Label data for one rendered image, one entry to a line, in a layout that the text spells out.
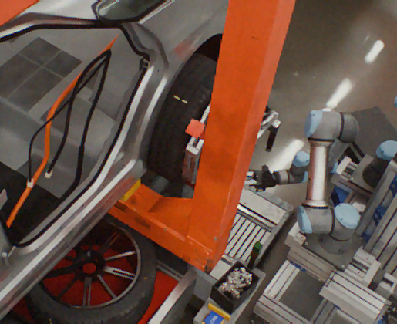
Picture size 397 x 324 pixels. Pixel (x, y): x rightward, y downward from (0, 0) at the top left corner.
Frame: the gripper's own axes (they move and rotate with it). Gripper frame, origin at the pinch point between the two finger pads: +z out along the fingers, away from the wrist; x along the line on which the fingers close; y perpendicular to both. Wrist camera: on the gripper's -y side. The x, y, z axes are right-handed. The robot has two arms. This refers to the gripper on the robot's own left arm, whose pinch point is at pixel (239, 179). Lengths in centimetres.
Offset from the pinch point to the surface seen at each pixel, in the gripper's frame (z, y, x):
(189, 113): 24.0, -28.2, 20.2
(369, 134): -114, 49, 61
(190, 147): 23.7, -14.3, 11.2
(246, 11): 26, -122, -26
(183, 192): 16, 53, 34
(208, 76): 11, -34, 38
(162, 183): 25, 61, 47
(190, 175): 22.4, 3.4, 8.2
